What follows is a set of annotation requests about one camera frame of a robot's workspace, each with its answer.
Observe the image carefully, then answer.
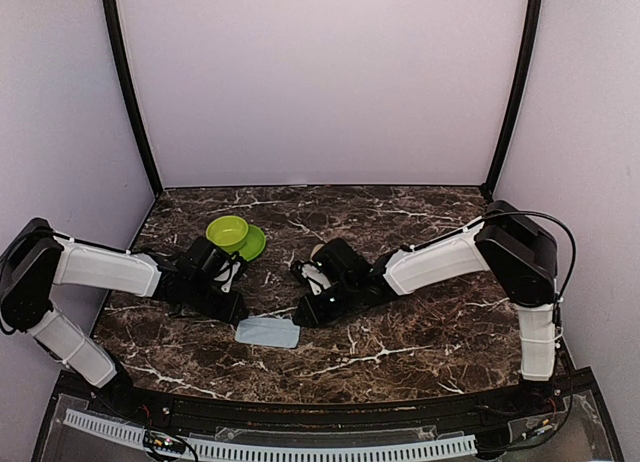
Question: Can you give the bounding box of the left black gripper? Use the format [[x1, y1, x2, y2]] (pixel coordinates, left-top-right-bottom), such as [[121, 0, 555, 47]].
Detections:
[[186, 277, 249, 325]]

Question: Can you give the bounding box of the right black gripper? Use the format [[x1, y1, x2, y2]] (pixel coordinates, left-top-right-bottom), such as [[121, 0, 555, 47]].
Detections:
[[292, 278, 360, 328]]

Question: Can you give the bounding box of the plaid sunglasses case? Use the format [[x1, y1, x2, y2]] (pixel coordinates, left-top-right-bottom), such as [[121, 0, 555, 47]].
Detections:
[[310, 244, 326, 260]]

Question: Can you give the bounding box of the light blue cleaning cloth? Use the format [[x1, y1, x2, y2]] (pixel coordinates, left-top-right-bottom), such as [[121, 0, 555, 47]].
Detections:
[[235, 317, 301, 349]]

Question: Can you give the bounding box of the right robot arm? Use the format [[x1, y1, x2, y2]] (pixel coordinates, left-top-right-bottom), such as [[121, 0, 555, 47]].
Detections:
[[291, 200, 568, 416]]

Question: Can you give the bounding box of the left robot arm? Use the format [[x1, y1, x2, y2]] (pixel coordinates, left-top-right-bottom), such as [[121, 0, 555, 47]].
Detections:
[[1, 218, 248, 418]]

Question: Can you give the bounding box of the green plastic bowl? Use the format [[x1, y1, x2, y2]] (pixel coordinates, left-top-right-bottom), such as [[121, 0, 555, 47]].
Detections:
[[205, 215, 249, 253]]

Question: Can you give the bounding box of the green plastic plate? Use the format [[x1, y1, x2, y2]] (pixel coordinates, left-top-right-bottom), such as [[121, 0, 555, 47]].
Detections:
[[235, 224, 267, 262]]

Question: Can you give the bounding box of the small circuit board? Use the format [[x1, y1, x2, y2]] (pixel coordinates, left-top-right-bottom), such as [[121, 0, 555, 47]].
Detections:
[[142, 431, 187, 455]]

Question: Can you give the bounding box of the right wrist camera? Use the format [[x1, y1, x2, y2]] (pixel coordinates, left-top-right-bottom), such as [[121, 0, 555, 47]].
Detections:
[[290, 261, 332, 296]]

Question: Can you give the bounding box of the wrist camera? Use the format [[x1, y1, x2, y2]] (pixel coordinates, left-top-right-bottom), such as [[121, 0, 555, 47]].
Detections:
[[290, 261, 332, 296], [214, 252, 246, 293]]

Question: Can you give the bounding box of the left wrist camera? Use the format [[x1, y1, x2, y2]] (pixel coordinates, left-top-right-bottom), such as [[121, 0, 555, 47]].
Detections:
[[214, 252, 246, 293]]

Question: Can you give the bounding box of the white slotted cable duct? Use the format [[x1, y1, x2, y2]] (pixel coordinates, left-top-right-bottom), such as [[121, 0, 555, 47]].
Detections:
[[63, 409, 477, 461]]

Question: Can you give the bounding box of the black front rail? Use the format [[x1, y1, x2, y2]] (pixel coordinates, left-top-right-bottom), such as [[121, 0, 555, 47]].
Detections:
[[84, 381, 566, 436]]

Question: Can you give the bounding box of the right black frame post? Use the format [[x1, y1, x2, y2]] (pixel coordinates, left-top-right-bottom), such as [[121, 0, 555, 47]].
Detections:
[[480, 0, 542, 202]]

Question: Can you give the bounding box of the black frame post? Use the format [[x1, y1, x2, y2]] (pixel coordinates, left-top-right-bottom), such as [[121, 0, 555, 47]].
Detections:
[[480, 0, 542, 202], [102, 0, 164, 197]]

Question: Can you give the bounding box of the left black frame post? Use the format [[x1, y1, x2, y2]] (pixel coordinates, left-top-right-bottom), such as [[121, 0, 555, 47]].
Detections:
[[102, 0, 164, 197]]

